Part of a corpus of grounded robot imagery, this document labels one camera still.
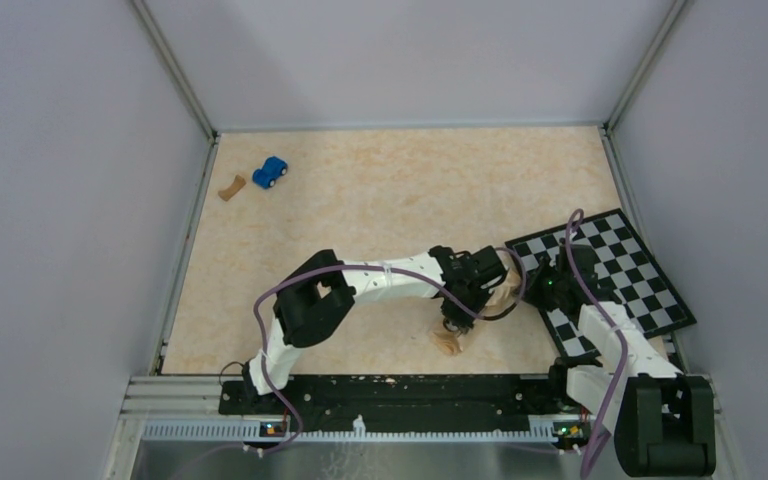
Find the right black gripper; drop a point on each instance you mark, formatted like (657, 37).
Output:
(532, 295)

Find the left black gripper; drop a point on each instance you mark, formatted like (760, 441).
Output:
(461, 320)

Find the orange cloth napkin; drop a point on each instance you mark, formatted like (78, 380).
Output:
(453, 342)

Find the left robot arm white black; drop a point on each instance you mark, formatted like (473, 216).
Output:
(316, 298)

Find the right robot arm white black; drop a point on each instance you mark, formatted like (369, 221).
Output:
(659, 418)

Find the black white checkerboard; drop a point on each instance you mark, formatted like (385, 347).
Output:
(624, 265)

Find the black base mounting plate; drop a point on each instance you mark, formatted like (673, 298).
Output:
(481, 403)

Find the blue toy car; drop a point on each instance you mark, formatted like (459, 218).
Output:
(268, 174)

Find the small brown wooden piece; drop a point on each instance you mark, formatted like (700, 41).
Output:
(237, 184)

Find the aluminium front rail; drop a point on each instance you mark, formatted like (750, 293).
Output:
(185, 408)

